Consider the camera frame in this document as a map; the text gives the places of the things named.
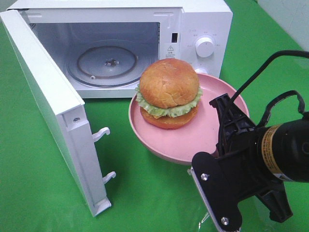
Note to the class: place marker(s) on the pink round plate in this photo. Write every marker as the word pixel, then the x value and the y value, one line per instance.
pixel 200 134

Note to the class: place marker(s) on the white microwave door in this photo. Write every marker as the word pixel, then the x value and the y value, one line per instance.
pixel 63 111

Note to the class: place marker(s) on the white microwave knob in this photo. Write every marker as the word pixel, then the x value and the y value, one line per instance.
pixel 201 70
pixel 205 46

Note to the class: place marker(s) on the upper white microwave knob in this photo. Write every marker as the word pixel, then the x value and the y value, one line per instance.
pixel 205 46

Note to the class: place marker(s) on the white microwave oven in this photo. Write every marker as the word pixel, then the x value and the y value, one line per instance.
pixel 164 28

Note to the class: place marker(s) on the white partition panel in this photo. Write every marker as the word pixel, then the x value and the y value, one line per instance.
pixel 292 16

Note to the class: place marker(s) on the burger with lettuce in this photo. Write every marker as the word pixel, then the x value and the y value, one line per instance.
pixel 169 93

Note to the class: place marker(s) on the lower white microwave knob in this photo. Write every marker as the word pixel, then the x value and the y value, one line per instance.
pixel 201 70

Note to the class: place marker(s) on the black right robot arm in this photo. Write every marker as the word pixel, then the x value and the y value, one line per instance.
pixel 296 142

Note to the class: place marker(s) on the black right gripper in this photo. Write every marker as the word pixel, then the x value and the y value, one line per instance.
pixel 253 163

